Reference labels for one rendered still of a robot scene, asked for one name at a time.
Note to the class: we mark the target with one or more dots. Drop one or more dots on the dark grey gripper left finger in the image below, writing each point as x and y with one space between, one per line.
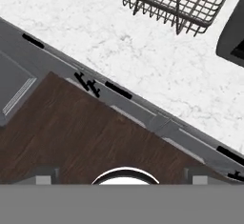
47 172

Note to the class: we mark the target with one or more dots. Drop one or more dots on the grey panel with ribbed strip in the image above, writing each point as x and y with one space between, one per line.
12 81

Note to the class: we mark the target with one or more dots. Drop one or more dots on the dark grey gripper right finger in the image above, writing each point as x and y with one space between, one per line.
197 172

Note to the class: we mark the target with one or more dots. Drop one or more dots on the black box-shaped appliance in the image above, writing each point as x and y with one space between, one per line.
230 35

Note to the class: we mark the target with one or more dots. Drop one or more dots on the grey drawer front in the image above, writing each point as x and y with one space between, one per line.
55 59
138 111
197 142

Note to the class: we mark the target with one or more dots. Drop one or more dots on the round white black-rimmed object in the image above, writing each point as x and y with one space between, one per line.
125 180

